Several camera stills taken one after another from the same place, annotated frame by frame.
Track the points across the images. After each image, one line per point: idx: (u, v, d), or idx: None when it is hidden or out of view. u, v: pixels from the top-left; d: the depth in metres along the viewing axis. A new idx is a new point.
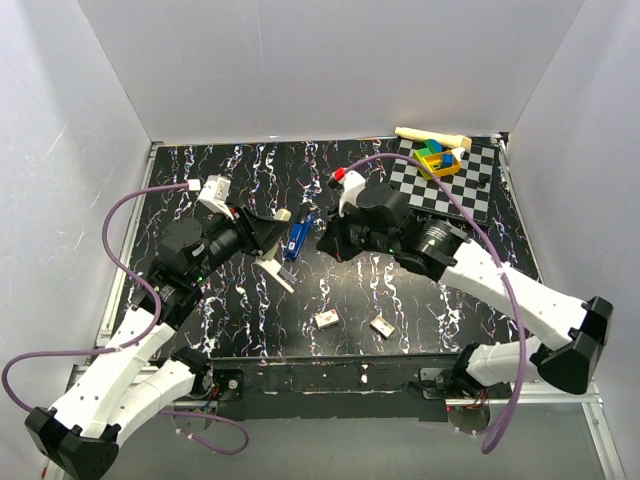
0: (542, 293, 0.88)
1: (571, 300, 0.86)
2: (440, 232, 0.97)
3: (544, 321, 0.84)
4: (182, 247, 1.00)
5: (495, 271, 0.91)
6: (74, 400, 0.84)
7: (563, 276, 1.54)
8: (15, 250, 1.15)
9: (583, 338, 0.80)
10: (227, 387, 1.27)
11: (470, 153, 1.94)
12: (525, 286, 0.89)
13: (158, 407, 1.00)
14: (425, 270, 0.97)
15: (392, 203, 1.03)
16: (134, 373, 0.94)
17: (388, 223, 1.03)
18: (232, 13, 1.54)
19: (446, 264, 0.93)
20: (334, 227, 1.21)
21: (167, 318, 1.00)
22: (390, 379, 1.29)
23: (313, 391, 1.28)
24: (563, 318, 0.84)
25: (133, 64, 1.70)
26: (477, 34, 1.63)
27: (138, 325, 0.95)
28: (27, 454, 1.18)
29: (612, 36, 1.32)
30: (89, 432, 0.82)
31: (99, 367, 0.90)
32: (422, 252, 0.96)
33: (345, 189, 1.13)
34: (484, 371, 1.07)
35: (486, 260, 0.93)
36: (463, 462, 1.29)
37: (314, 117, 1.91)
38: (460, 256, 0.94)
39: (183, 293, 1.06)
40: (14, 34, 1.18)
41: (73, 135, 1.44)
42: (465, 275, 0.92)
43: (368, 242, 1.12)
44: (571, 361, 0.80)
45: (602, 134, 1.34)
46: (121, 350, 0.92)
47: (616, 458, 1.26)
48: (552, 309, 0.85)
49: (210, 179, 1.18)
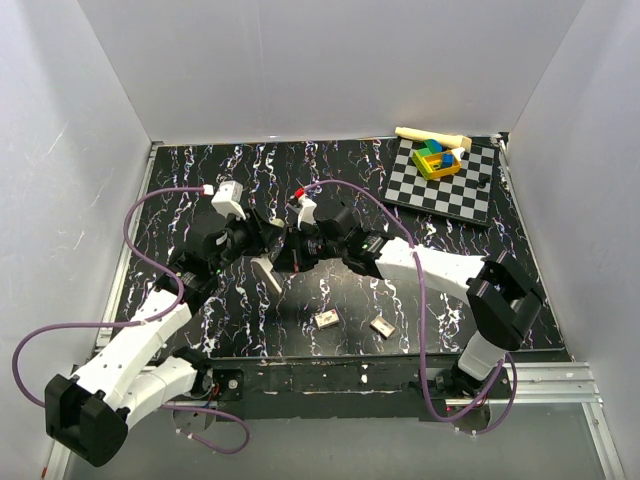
0: (447, 259, 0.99)
1: (470, 259, 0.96)
2: (375, 238, 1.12)
3: (448, 279, 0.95)
4: (208, 234, 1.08)
5: (408, 253, 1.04)
6: (97, 368, 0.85)
7: (563, 275, 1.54)
8: (15, 250, 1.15)
9: (476, 281, 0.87)
10: (227, 387, 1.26)
11: (470, 153, 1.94)
12: (434, 258, 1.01)
13: (159, 401, 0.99)
14: (365, 271, 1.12)
15: (341, 216, 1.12)
16: (153, 350, 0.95)
17: (337, 232, 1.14)
18: (232, 13, 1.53)
19: (373, 258, 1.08)
20: (294, 240, 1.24)
21: (189, 299, 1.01)
22: (390, 379, 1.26)
23: (313, 391, 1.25)
24: (462, 271, 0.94)
25: (133, 65, 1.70)
26: (478, 34, 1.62)
27: (161, 304, 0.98)
28: (26, 455, 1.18)
29: (612, 36, 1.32)
30: (110, 399, 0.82)
31: (121, 341, 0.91)
32: (363, 257, 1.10)
33: (303, 207, 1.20)
34: (471, 363, 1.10)
35: (405, 247, 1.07)
36: (463, 461, 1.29)
37: (315, 117, 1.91)
38: (386, 250, 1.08)
39: (202, 280, 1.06)
40: (13, 33, 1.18)
41: (73, 135, 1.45)
42: (388, 262, 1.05)
43: (326, 250, 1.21)
44: (477, 306, 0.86)
45: (602, 133, 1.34)
46: (145, 324, 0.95)
47: (616, 458, 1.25)
48: (455, 268, 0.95)
49: (225, 182, 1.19)
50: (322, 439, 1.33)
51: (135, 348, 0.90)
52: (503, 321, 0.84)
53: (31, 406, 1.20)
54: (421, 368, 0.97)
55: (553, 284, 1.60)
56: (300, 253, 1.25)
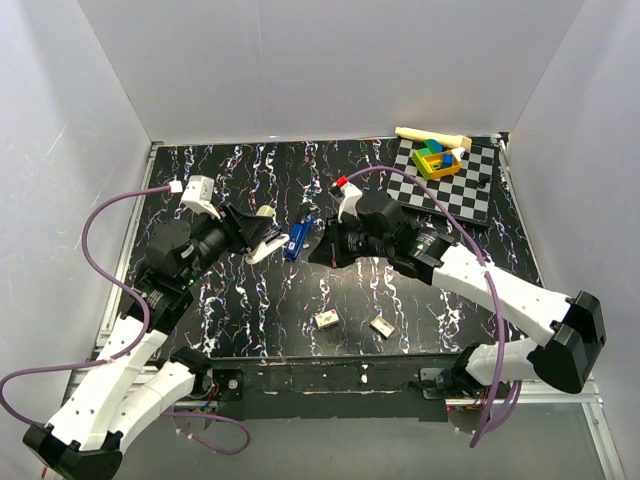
0: (525, 290, 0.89)
1: (554, 295, 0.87)
2: (429, 237, 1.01)
3: (527, 316, 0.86)
4: (170, 249, 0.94)
5: (479, 270, 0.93)
6: (70, 415, 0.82)
7: (563, 275, 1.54)
8: (15, 250, 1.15)
9: (564, 329, 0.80)
10: (227, 387, 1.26)
11: (470, 153, 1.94)
12: (509, 284, 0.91)
13: (158, 411, 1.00)
14: (416, 274, 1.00)
15: (387, 210, 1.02)
16: (129, 382, 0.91)
17: (383, 229, 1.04)
18: (232, 13, 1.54)
19: (432, 265, 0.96)
20: (333, 234, 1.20)
21: (157, 325, 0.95)
22: (390, 379, 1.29)
23: (313, 391, 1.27)
24: (545, 312, 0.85)
25: (133, 65, 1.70)
26: (478, 34, 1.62)
27: (129, 335, 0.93)
28: (25, 455, 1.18)
29: (612, 36, 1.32)
30: (88, 445, 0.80)
31: (91, 381, 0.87)
32: (414, 256, 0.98)
33: (345, 197, 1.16)
34: (483, 370, 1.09)
35: (471, 260, 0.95)
36: (463, 461, 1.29)
37: (314, 117, 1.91)
38: (447, 259, 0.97)
39: (172, 298, 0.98)
40: (13, 33, 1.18)
41: (73, 135, 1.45)
42: (451, 276, 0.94)
43: (366, 246, 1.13)
44: (554, 353, 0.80)
45: (602, 133, 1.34)
46: (113, 361, 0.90)
47: (616, 458, 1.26)
48: (535, 303, 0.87)
49: (194, 180, 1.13)
50: (322, 439, 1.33)
51: (105, 388, 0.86)
52: (578, 372, 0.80)
53: (31, 406, 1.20)
54: (485, 407, 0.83)
55: (554, 284, 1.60)
56: (339, 248, 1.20)
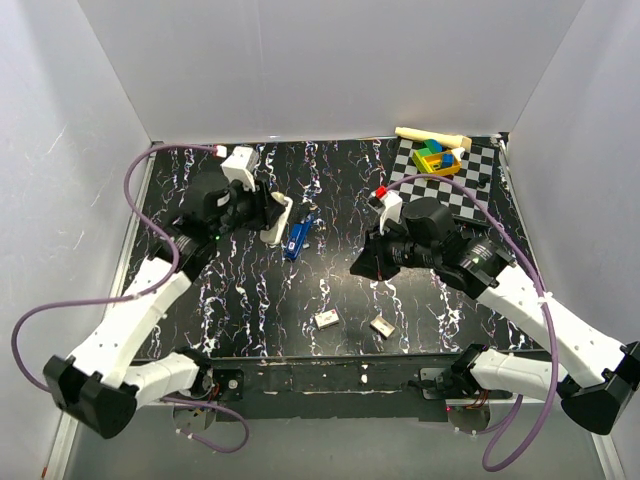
0: (579, 329, 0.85)
1: (607, 340, 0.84)
2: (485, 250, 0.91)
3: (580, 358, 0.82)
4: (211, 191, 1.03)
5: (537, 298, 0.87)
6: (93, 347, 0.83)
7: (562, 275, 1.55)
8: (15, 251, 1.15)
9: (617, 380, 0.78)
10: (227, 387, 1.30)
11: (469, 153, 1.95)
12: (563, 319, 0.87)
13: (167, 383, 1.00)
14: (463, 286, 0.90)
15: (438, 215, 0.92)
16: (151, 322, 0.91)
17: (431, 235, 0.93)
18: (232, 13, 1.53)
19: (488, 285, 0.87)
20: (375, 246, 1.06)
21: (184, 267, 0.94)
22: (390, 379, 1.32)
23: (312, 390, 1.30)
24: (599, 357, 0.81)
25: (133, 66, 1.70)
26: (476, 34, 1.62)
27: (155, 275, 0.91)
28: (25, 453, 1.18)
29: (612, 37, 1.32)
30: (110, 379, 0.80)
31: (116, 317, 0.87)
32: (464, 267, 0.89)
33: (386, 208, 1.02)
34: (490, 378, 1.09)
35: (528, 286, 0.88)
36: (463, 462, 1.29)
37: (314, 117, 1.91)
38: (503, 279, 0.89)
39: (199, 243, 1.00)
40: (14, 35, 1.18)
41: (73, 135, 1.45)
42: (506, 299, 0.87)
43: (412, 258, 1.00)
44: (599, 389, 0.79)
45: (602, 134, 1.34)
46: (139, 298, 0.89)
47: (616, 458, 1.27)
48: (589, 346, 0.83)
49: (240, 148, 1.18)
50: (322, 439, 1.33)
51: (130, 325, 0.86)
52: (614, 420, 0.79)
53: (31, 406, 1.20)
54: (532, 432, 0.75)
55: (555, 284, 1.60)
56: (383, 260, 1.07)
